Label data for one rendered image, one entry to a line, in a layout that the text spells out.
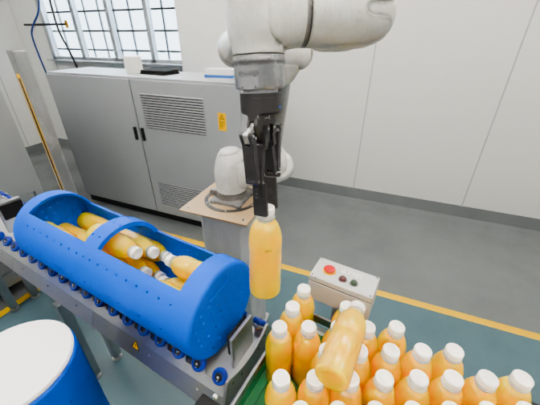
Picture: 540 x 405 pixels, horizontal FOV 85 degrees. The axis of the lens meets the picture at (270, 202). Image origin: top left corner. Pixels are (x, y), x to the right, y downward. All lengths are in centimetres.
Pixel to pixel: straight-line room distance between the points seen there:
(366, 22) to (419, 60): 279
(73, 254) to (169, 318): 42
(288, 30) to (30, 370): 97
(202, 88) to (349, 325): 215
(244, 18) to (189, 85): 211
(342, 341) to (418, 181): 305
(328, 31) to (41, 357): 101
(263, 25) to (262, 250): 41
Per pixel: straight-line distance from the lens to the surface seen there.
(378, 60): 337
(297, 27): 55
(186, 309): 79
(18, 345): 112
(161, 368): 111
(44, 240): 126
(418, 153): 354
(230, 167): 143
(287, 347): 85
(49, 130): 202
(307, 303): 93
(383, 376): 79
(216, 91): 249
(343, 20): 56
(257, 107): 54
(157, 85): 282
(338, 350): 71
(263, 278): 67
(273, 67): 53
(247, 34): 53
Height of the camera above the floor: 177
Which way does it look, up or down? 30 degrees down
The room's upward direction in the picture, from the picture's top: straight up
